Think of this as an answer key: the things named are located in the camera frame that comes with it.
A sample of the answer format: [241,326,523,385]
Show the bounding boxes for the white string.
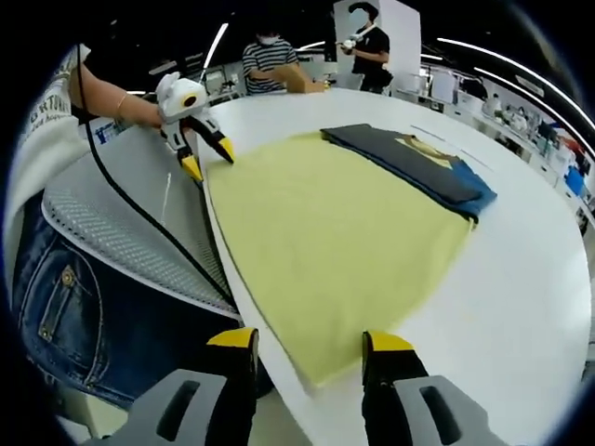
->
[159,173,172,225]

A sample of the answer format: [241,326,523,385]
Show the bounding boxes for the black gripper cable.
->
[75,46,234,307]

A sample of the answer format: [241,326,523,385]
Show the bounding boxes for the person's blue jeans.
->
[11,194,245,411]

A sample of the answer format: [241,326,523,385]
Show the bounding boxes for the blue storage bin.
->
[564,164,588,197]

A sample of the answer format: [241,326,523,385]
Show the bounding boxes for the yellow blue grey garment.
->
[204,123,498,389]

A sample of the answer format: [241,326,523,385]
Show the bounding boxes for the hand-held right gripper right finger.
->
[361,329,511,446]

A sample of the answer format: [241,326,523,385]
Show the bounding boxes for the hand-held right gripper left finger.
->
[109,327,260,446]

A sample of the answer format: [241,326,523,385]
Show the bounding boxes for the person's white printed shirt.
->
[7,44,95,243]

